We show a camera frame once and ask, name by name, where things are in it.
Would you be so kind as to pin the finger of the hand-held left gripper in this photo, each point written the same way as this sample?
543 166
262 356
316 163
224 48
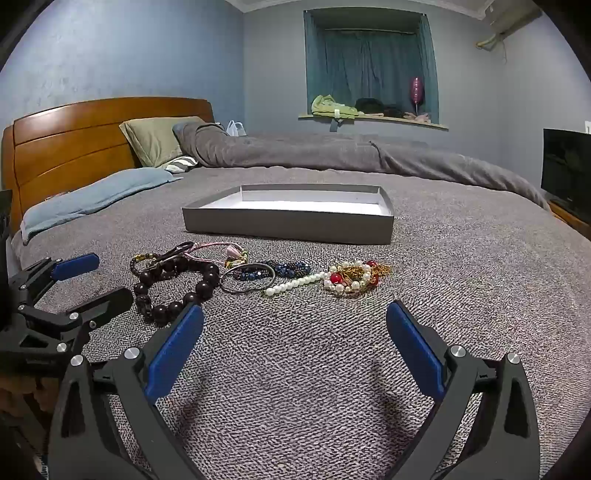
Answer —
108 301
76 266

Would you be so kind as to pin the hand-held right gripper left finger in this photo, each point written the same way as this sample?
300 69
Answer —
173 350

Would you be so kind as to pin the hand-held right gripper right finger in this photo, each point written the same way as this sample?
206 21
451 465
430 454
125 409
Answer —
415 350

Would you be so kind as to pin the silver bangle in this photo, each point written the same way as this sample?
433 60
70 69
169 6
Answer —
244 291

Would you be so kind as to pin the pink glass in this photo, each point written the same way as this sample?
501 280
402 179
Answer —
417 90

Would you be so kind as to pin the light blue pillow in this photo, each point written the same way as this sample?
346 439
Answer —
92 194

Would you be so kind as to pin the teal curtain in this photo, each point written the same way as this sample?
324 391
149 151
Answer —
369 60

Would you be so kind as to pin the white air conditioner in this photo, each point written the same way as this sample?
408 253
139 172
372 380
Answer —
508 16

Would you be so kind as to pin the wooden window sill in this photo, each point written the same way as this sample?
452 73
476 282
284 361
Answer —
392 120

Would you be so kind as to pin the pink cloth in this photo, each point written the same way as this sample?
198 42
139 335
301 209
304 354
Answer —
420 117

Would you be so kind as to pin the wooden bed headboard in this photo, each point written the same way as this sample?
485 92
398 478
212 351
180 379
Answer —
69 138

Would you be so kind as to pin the grey bed cover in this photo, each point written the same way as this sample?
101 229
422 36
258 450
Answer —
295 392

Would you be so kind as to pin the green cloth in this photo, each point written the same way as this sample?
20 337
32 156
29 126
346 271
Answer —
330 106

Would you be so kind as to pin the white plastic bag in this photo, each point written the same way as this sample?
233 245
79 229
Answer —
234 129

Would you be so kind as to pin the grey duvet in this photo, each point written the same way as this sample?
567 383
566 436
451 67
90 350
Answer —
323 152

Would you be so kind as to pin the grey striped pillow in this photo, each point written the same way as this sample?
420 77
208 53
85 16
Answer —
181 164

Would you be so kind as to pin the grey cardboard box tray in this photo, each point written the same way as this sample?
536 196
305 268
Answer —
286 226

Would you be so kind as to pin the black television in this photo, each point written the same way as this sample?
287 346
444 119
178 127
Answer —
565 166

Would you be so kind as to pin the black cloth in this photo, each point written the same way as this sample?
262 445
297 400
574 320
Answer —
376 106

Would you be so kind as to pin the wooden television stand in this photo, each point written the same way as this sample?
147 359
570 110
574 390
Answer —
570 216

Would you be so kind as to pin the green pillow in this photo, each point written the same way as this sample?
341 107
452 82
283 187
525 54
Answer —
152 138

